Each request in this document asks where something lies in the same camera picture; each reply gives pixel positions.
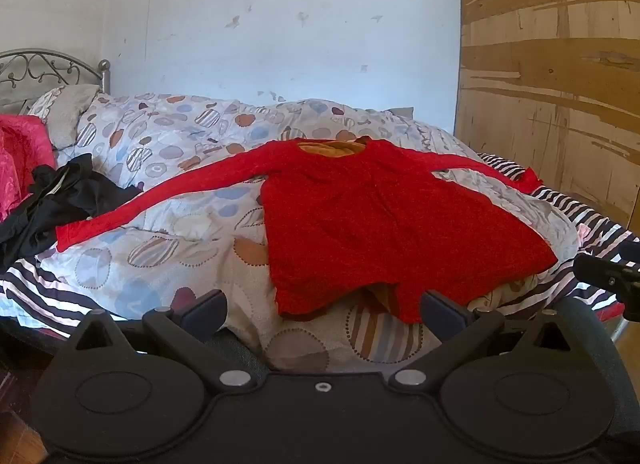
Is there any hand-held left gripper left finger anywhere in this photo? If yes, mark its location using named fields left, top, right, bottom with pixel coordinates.
left=62, top=289, right=258, bottom=392

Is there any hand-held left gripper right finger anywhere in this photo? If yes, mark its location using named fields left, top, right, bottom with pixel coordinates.
left=387, top=289, right=583, bottom=392

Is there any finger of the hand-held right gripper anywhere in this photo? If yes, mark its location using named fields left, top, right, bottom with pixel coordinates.
left=573, top=255, right=640, bottom=297

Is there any red knit sweater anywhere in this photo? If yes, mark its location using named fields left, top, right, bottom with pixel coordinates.
left=56, top=138, right=558, bottom=323

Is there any circle patterned duvet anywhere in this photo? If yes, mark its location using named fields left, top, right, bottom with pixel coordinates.
left=27, top=91, right=581, bottom=372

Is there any dark grey fabric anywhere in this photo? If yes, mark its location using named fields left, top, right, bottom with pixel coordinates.
left=550, top=296, right=640, bottom=464

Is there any striped bed sheet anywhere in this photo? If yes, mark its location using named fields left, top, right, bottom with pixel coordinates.
left=0, top=151, right=640, bottom=340

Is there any black garment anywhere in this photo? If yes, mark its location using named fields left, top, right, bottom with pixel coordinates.
left=0, top=154, right=143, bottom=275

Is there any plywood board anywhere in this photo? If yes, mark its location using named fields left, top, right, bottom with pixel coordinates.
left=454, top=0, right=640, bottom=235

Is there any crimson shiny cloth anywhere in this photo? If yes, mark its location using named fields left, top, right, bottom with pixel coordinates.
left=0, top=114, right=57, bottom=225

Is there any metal bed headboard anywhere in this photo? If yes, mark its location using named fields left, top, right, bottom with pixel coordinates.
left=0, top=48, right=112, bottom=117

